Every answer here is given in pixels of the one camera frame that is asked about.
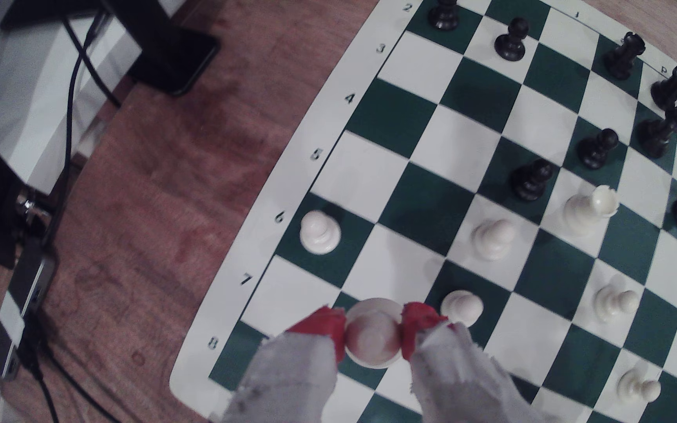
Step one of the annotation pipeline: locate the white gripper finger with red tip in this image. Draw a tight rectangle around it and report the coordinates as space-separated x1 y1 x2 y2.
221 304 349 423
401 302 546 423

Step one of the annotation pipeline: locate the white chess bishop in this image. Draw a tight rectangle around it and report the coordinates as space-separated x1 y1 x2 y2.
343 298 404 369

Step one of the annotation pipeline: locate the white chess pawn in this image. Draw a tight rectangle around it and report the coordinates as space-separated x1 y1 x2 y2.
616 367 663 404
440 289 484 328
300 210 342 255
593 284 641 323
471 219 517 262

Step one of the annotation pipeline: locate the white chess rook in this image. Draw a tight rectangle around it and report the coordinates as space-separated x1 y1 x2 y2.
563 185 619 236

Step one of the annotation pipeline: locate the green and white chess mat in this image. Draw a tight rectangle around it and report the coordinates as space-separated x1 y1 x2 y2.
169 0 677 423

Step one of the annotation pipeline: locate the grey usb hub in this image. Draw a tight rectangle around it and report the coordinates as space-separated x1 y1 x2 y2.
0 235 60 380

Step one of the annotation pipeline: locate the black smartphone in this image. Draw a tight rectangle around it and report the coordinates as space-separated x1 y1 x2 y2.
127 23 221 97

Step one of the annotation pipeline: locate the white box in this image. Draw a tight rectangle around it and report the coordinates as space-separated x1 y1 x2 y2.
0 0 142 195

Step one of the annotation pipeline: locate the black stand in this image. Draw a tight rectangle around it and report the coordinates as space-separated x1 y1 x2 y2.
0 0 169 30

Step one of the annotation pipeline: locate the thin black cable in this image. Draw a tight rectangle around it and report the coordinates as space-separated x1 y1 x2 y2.
18 329 63 423
45 6 110 242
61 16 123 110

